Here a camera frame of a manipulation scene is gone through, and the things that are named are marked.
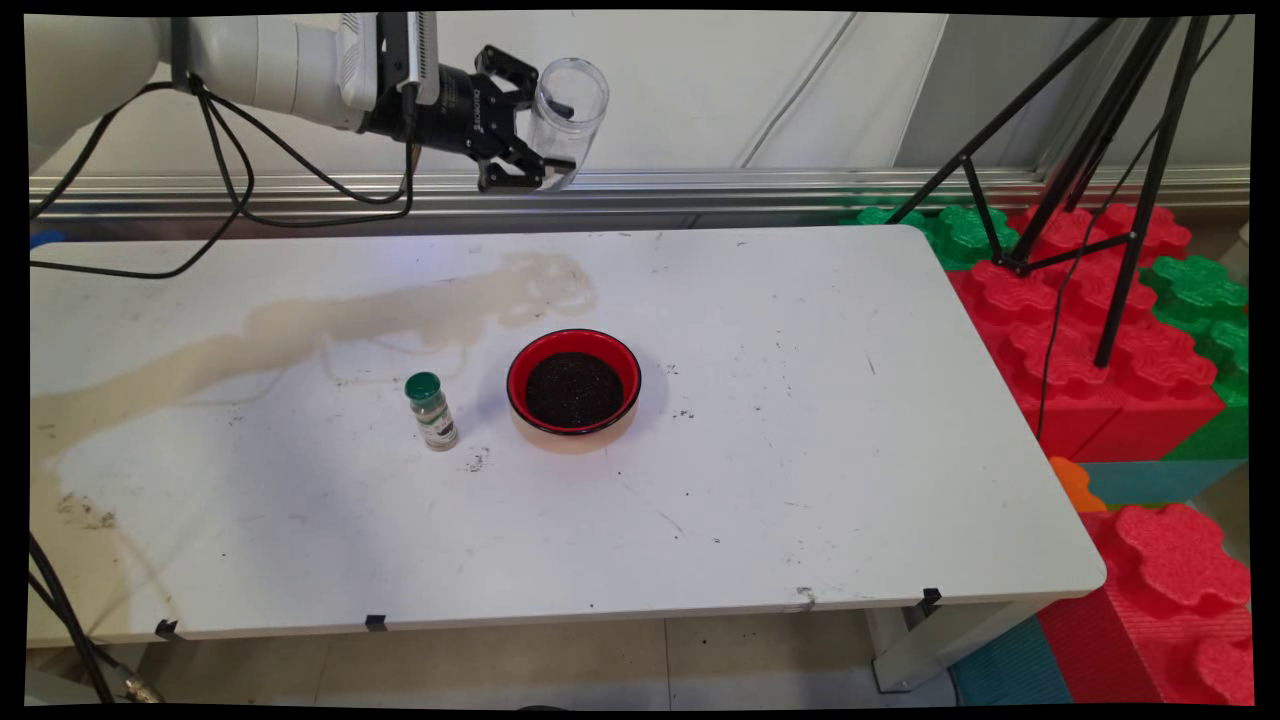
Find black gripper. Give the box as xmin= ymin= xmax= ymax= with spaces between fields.
xmin=365 ymin=45 xmax=578 ymax=193

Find clear plastic jar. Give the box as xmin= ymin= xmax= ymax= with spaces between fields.
xmin=527 ymin=57 xmax=611 ymax=191

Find red bowl with black rim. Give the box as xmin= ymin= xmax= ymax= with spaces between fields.
xmin=507 ymin=328 xmax=644 ymax=453

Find black seeds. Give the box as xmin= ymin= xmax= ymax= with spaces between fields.
xmin=526 ymin=350 xmax=624 ymax=429

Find spice bottle with green cap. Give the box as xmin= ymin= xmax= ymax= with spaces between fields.
xmin=405 ymin=372 xmax=461 ymax=452

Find green studded foam block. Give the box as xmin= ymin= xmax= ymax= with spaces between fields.
xmin=838 ymin=195 xmax=1021 ymax=273
xmin=1140 ymin=255 xmax=1251 ymax=463

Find black tripod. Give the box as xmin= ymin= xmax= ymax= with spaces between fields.
xmin=885 ymin=15 xmax=1216 ymax=369

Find red studded foam block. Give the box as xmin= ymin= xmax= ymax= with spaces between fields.
xmin=945 ymin=205 xmax=1229 ymax=463
xmin=1038 ymin=503 xmax=1256 ymax=707

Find white table leg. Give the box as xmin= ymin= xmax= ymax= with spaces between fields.
xmin=865 ymin=598 xmax=1046 ymax=694

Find orange foam piece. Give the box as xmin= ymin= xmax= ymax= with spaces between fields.
xmin=1048 ymin=456 xmax=1109 ymax=514

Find teal foam block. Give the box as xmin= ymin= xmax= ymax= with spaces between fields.
xmin=1080 ymin=458 xmax=1251 ymax=509

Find teal foam mat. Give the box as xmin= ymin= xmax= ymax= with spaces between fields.
xmin=948 ymin=615 xmax=1073 ymax=707

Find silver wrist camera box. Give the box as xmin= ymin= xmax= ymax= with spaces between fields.
xmin=335 ymin=12 xmax=442 ymax=113

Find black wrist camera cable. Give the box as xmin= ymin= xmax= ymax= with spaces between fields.
xmin=30 ymin=80 xmax=416 ymax=281

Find aluminium wall rail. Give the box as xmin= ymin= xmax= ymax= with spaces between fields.
xmin=30 ymin=168 xmax=1251 ymax=219

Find black cable strap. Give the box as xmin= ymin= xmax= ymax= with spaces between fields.
xmin=170 ymin=15 xmax=198 ymax=93

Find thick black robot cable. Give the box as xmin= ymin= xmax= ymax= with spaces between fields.
xmin=28 ymin=535 xmax=161 ymax=704

